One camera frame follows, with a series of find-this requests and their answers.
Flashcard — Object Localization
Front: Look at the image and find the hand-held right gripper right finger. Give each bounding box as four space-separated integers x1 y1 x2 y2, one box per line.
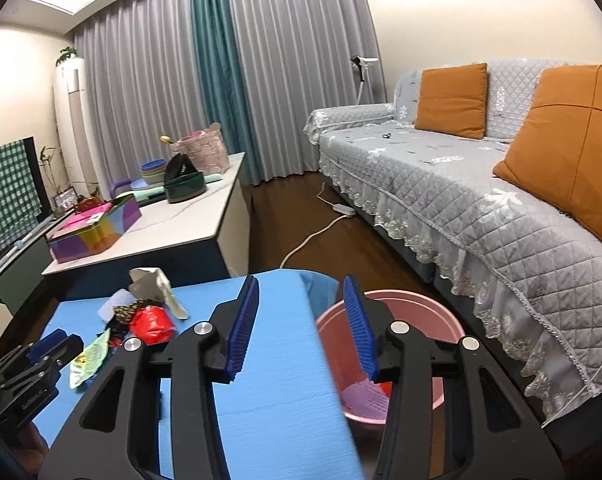
333 276 566 480

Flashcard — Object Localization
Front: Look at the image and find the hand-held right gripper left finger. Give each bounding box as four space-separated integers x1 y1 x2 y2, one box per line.
38 275 262 480

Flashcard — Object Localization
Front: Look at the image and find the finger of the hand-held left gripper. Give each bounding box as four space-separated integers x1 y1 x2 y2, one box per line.
0 330 70 368
1 336 85 401

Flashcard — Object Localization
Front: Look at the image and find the green snack packet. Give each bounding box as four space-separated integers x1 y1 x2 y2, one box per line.
70 332 112 390

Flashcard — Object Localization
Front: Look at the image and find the pink plastic bin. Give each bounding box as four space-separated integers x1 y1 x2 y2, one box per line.
315 290 466 426

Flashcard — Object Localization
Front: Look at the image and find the person's left hand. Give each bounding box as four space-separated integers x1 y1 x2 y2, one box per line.
8 417 50 466

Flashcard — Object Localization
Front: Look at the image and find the purple plastic wrapper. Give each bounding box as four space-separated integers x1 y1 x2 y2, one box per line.
343 380 392 411

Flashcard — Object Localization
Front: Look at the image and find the dark television cabinet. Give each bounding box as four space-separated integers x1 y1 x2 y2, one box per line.
0 230 56 311

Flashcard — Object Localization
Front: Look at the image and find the blue tablecloth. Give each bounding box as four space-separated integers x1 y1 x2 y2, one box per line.
31 269 366 480

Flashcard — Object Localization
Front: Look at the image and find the iridescent colourful box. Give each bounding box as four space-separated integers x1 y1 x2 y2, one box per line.
47 194 142 264

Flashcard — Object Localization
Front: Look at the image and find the white top coffee table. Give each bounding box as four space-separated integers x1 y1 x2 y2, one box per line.
42 151 254 301

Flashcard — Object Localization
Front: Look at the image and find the green checked cloth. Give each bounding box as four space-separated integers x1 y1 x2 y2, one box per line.
0 139 44 263

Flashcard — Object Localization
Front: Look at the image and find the grey quilted sofa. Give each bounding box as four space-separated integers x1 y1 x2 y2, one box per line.
303 57 602 461

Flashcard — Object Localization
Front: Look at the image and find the mint green tray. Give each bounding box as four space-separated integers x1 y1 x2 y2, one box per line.
115 174 225 206

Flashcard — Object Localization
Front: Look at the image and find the black television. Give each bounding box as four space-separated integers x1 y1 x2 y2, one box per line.
0 136 54 271

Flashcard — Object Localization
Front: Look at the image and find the purple plastic object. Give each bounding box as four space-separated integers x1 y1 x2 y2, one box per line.
108 177 134 200

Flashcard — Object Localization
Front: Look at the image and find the pink lace basket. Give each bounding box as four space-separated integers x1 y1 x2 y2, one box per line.
170 122 230 176

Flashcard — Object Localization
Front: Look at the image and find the bamboo plant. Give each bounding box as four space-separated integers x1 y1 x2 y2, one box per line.
38 146 102 196

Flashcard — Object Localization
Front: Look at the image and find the white standing air conditioner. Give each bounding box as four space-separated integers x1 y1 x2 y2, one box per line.
52 57 102 196

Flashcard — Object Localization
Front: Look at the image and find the teal curtain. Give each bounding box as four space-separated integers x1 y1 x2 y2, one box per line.
188 0 264 186

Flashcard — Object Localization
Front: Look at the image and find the orange cushion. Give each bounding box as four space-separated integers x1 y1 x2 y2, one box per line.
493 64 602 256
414 62 489 141

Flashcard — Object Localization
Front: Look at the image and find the white floor lamp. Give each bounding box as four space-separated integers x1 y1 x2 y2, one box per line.
350 55 380 107

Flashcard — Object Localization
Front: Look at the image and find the grey curtain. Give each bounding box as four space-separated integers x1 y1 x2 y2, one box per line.
73 0 212 196
228 0 386 178

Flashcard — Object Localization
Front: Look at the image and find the white power cable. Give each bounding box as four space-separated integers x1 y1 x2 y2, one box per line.
280 182 354 271

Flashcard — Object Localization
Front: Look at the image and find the photo frame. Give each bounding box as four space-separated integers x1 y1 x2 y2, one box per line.
51 186 79 213

